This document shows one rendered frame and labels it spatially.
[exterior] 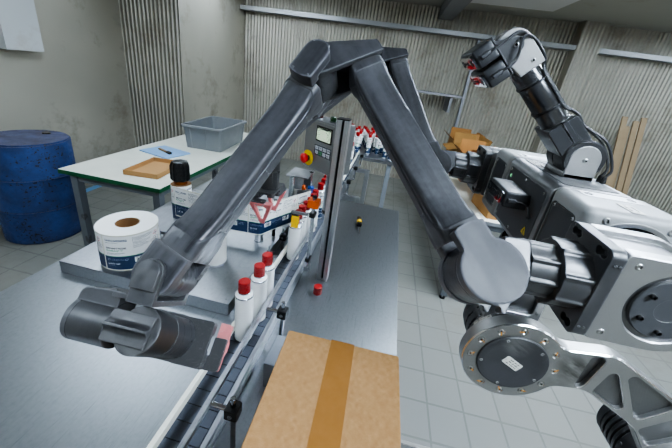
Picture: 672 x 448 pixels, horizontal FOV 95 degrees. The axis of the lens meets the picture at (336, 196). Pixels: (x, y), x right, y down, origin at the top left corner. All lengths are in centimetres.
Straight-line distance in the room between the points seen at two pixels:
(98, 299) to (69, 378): 64
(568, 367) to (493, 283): 48
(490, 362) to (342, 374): 33
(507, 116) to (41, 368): 559
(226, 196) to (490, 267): 35
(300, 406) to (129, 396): 54
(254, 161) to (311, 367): 41
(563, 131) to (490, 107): 494
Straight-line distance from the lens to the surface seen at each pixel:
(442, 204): 43
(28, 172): 331
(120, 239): 132
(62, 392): 113
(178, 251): 45
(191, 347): 56
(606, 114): 625
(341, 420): 63
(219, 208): 45
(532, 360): 83
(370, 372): 69
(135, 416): 102
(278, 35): 573
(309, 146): 119
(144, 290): 45
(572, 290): 46
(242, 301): 93
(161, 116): 476
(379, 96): 49
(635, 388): 96
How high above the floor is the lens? 165
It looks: 22 degrees down
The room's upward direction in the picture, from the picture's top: 8 degrees clockwise
